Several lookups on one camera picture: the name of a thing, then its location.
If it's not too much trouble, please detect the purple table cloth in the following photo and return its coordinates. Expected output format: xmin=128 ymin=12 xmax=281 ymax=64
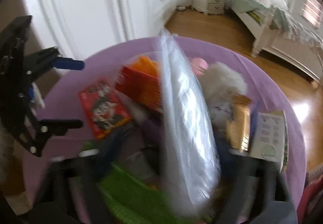
xmin=23 ymin=37 xmax=306 ymax=205

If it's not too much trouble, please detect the orange snack packet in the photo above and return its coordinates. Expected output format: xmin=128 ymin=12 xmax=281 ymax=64
xmin=115 ymin=54 xmax=163 ymax=113

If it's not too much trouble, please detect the gold snack wrapper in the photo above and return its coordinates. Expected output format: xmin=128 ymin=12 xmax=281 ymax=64
xmin=226 ymin=94 xmax=251 ymax=153

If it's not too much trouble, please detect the white bed frame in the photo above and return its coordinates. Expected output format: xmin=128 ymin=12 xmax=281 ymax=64
xmin=230 ymin=0 xmax=322 ymax=83

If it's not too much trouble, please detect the green plastic wrapper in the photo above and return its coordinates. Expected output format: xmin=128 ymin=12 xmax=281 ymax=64
xmin=97 ymin=163 xmax=193 ymax=223

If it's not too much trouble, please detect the white wardrobe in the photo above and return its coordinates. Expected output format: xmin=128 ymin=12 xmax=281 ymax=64
xmin=23 ymin=0 xmax=176 ymax=60

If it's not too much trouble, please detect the clear plastic bag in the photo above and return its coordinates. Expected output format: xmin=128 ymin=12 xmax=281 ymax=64
xmin=158 ymin=28 xmax=221 ymax=218

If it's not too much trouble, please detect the red drink carton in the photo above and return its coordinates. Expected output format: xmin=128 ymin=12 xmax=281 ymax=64
xmin=78 ymin=79 xmax=132 ymax=140

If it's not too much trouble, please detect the patterned bed quilt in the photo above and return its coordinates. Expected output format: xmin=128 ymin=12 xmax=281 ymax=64
xmin=231 ymin=0 xmax=322 ymax=48

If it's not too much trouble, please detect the white tissue wad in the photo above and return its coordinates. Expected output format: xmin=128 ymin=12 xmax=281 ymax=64
xmin=198 ymin=62 xmax=247 ymax=105

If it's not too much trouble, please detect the white green carton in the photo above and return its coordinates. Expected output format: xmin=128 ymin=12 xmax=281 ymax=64
xmin=249 ymin=110 xmax=289 ymax=172

